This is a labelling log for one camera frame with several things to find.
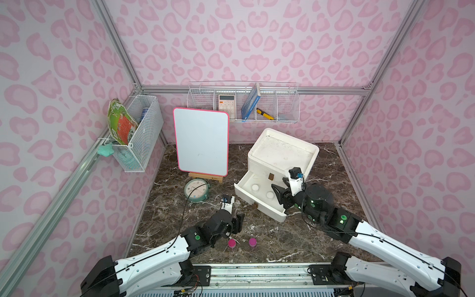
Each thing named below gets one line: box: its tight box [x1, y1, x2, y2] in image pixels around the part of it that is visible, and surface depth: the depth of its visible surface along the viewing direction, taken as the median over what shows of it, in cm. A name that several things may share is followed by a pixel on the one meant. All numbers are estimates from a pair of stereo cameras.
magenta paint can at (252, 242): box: [248, 237, 258, 247], surface depth 82 cm
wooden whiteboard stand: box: [188, 172, 224, 184], surface depth 101 cm
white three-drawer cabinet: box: [234, 128, 320, 203], surface depth 86 cm
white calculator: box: [218, 94, 236, 119], surface depth 97 cm
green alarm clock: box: [184, 178, 211, 203], surface depth 97 cm
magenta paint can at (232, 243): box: [227, 238, 237, 249], surface depth 81 cm
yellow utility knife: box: [256, 107, 276, 121], surface depth 100 cm
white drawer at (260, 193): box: [233, 170, 287, 223], surface depth 84 cm
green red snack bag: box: [107, 97, 138, 145], surface depth 74 cm
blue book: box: [241, 82, 262, 122], surface depth 90 cm
